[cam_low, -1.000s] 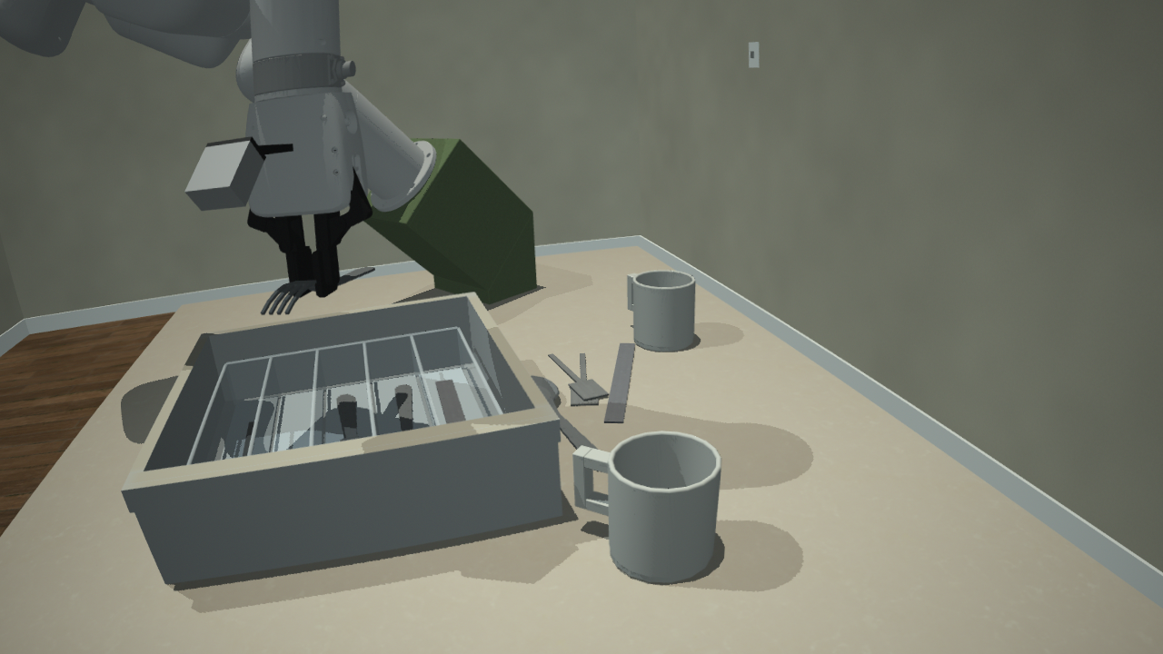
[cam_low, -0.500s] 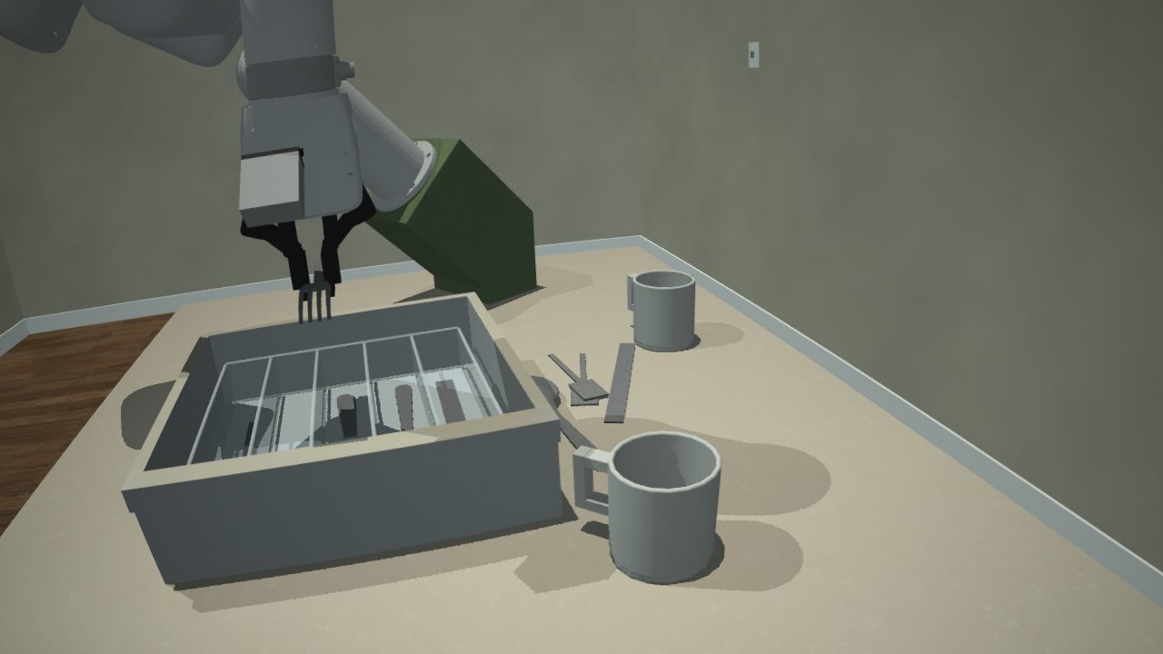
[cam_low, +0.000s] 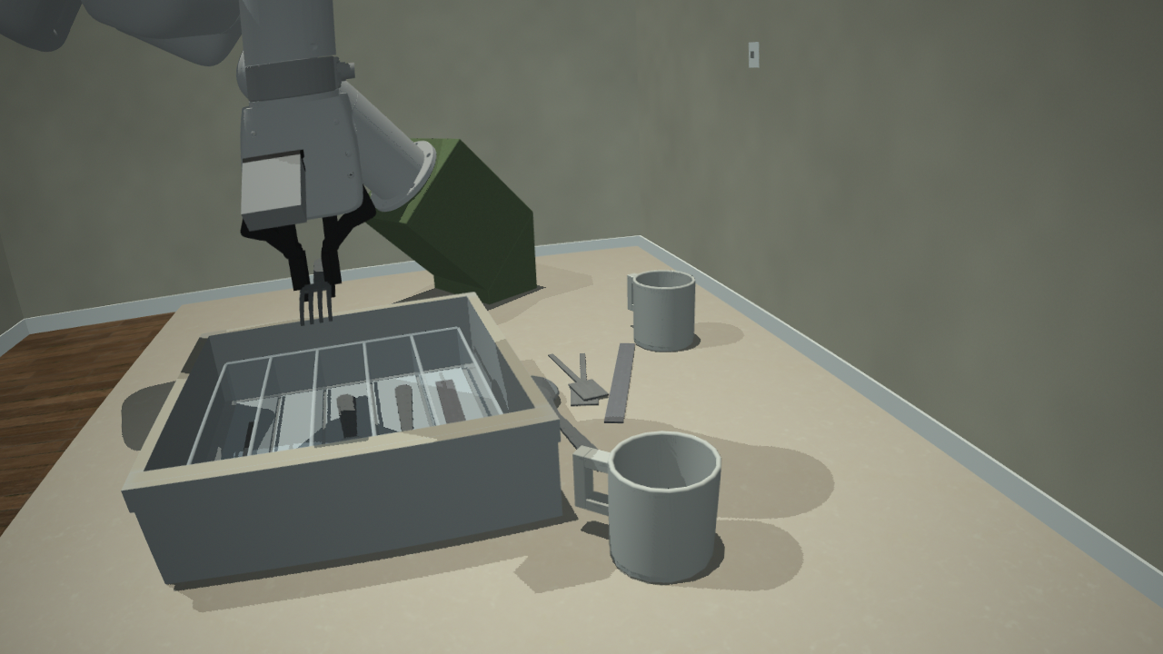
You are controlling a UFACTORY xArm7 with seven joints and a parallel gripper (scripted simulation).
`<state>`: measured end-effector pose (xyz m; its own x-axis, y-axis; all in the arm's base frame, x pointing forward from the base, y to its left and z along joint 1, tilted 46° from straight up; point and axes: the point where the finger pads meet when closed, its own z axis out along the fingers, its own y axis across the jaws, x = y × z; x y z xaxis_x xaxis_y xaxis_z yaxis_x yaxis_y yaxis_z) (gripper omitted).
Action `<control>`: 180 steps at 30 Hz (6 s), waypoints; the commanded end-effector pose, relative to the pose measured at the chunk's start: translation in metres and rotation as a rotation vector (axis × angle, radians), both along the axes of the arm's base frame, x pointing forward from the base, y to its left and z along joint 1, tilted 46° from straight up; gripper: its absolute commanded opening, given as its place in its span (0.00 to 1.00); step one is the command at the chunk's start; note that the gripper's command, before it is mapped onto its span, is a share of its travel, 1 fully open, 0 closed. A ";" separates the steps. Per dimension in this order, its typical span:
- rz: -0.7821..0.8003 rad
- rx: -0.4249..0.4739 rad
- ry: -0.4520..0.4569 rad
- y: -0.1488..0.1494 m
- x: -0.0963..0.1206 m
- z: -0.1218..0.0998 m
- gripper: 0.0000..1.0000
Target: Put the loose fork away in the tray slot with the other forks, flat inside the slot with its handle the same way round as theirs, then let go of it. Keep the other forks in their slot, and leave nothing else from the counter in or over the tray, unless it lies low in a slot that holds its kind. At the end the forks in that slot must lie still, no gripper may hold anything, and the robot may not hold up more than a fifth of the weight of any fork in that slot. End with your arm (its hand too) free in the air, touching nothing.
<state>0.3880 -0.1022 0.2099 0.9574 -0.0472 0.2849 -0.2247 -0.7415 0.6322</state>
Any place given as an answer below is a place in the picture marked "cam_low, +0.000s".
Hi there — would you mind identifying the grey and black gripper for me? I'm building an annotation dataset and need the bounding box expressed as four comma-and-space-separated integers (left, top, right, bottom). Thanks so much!
240, 88, 376, 298

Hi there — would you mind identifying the grey drawer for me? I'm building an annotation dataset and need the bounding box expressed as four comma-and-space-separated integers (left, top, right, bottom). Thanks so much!
121, 292, 562, 584

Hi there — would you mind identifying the grey mug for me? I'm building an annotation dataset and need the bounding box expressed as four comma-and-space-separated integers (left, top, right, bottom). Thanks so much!
572, 431, 721, 583
627, 270, 695, 351

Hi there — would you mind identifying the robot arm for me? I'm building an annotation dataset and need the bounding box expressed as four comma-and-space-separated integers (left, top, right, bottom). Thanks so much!
0, 0, 436, 232

